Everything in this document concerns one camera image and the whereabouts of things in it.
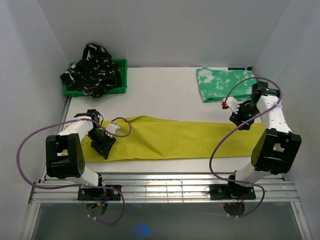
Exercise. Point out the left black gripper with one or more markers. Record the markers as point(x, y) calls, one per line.
point(103, 149)

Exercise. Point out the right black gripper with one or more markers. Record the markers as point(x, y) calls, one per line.
point(236, 118)

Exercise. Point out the yellow trousers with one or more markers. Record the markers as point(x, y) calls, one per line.
point(149, 138)

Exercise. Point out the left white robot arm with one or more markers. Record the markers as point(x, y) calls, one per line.
point(64, 154)

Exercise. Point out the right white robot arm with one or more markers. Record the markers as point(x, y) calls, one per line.
point(277, 147)

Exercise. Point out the green white tie-dye folded garment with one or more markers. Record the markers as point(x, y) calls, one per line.
point(214, 84)

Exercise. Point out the black white patterned garment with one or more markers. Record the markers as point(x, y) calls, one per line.
point(95, 74)

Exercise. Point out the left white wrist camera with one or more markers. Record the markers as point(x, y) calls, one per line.
point(112, 130)

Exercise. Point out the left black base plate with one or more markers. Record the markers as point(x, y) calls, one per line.
point(97, 194)

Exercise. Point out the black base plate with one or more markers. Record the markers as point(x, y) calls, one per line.
point(97, 194)
point(231, 192)

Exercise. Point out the aluminium rail frame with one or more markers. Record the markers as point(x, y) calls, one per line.
point(169, 200)

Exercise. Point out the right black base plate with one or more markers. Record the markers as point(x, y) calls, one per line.
point(231, 192)

